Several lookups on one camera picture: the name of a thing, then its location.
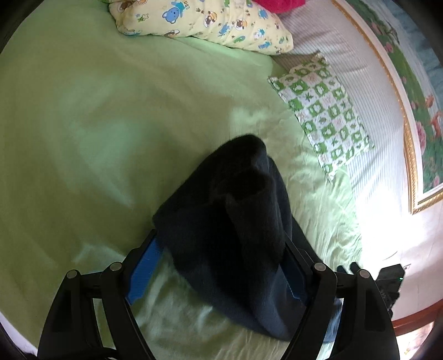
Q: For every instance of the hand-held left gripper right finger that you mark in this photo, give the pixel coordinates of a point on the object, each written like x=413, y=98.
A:
x=295, y=281

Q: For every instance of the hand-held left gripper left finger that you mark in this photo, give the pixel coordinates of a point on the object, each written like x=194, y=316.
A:
x=142, y=275

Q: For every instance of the dark navy pants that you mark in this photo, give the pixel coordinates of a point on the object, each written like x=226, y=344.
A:
x=225, y=221

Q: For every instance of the green bed sheet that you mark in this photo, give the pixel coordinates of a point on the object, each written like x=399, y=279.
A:
x=103, y=138

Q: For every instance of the grey striped mattress cover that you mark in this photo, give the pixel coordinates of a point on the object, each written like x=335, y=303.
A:
x=377, y=114

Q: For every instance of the green white checked pillow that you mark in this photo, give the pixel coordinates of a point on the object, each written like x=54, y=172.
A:
x=323, y=107

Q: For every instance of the yellow cartoon print pillow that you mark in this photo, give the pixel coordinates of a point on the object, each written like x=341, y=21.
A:
x=204, y=20

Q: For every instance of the red fleece cloth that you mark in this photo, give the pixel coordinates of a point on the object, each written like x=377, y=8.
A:
x=277, y=5

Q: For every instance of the brown wooden bed frame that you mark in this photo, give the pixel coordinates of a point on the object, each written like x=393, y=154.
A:
x=417, y=320

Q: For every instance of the gold framed wall picture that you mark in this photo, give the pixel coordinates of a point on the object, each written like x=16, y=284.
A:
x=420, y=104

